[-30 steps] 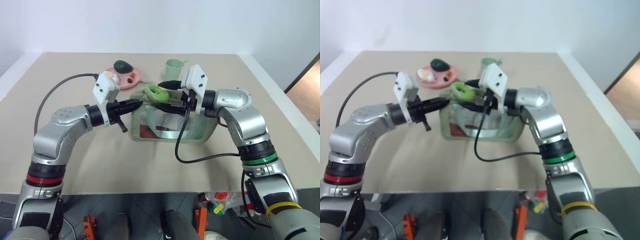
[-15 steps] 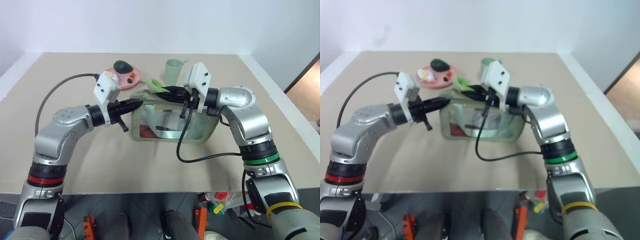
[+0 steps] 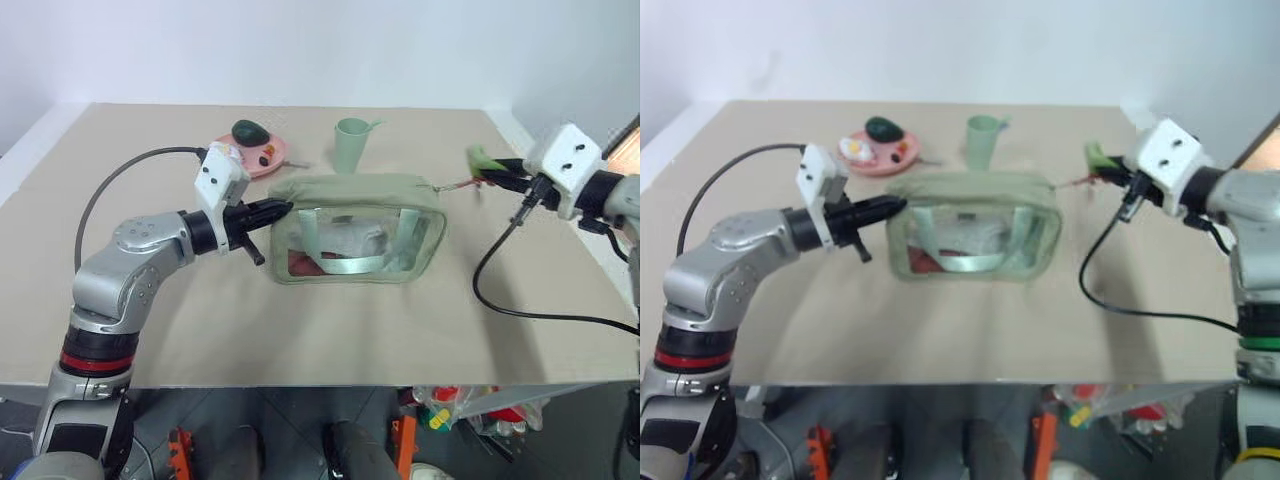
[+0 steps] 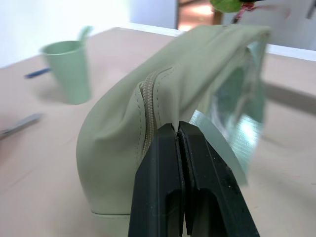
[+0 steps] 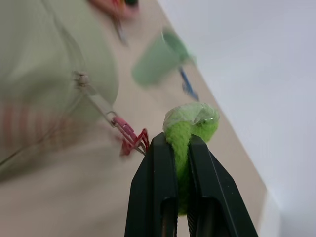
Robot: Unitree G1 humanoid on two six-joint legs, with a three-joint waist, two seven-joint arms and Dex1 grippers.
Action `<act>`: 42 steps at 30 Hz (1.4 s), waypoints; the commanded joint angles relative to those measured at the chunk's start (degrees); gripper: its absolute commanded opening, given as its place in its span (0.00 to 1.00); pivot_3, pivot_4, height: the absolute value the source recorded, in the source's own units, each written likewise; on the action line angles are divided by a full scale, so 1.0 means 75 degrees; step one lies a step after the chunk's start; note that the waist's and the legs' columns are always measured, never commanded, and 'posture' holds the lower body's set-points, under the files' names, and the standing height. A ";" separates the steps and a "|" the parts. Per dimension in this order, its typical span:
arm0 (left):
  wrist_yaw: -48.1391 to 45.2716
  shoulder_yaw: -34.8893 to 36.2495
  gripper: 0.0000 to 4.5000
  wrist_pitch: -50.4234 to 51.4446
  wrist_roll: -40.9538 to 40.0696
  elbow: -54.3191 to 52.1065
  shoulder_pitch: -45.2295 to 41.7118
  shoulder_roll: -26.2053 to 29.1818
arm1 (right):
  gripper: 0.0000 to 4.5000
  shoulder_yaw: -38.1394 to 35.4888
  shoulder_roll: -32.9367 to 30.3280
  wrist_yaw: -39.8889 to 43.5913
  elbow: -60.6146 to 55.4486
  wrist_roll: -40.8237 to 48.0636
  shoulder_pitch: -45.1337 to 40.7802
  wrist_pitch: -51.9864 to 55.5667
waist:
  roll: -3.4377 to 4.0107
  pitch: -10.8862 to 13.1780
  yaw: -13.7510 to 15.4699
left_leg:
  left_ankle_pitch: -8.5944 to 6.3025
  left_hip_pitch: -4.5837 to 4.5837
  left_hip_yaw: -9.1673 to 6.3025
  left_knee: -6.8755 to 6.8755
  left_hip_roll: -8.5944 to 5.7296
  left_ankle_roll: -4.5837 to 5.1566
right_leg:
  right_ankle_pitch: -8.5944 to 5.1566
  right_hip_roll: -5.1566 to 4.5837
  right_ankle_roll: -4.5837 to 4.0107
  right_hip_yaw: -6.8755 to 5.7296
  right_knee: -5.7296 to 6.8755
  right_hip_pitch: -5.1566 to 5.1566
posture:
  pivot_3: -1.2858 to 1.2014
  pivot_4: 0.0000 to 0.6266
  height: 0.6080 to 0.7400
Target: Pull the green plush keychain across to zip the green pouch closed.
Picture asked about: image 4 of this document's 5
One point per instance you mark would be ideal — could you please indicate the blue pen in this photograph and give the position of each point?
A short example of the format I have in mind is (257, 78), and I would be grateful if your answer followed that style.
(37, 73)

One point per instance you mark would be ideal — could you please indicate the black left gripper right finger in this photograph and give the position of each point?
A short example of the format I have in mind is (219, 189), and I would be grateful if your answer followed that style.
(212, 177)

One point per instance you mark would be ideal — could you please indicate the green plastic cup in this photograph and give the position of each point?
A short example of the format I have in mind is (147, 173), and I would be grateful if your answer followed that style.
(71, 71)

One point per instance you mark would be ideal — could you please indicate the green toothbrush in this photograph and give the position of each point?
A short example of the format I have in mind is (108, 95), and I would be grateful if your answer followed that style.
(85, 33)

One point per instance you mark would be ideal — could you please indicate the green zip pouch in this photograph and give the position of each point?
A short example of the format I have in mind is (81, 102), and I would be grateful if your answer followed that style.
(177, 74)

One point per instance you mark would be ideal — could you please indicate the silver metal tool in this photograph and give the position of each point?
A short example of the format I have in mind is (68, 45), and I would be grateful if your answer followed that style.
(21, 125)

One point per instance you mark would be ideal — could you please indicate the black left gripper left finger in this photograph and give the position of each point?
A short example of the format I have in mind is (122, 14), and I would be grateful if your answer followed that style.
(158, 177)

